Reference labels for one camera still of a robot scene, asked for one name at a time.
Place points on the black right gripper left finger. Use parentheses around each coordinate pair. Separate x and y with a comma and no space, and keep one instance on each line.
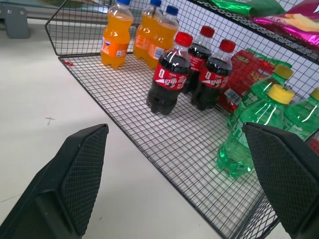
(62,179)

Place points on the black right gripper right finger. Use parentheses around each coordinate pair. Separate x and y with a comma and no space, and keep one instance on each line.
(286,174)

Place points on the green soda bottle yellow cap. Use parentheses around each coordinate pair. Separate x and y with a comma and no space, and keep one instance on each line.
(239,139)
(301,117)
(264,84)

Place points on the red snack bag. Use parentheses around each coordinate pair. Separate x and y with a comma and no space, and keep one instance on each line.
(246,74)

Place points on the cola bottle red cap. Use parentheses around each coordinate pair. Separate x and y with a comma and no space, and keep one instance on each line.
(199,54)
(211,79)
(169,79)

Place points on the orange soda bottle blue cap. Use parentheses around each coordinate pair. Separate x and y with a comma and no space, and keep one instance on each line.
(144,32)
(115,37)
(162,39)

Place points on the magenta chip bag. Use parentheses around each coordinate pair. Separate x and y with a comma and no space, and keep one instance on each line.
(291,22)

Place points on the green snack bag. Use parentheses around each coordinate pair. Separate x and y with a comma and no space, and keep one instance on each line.
(239,5)

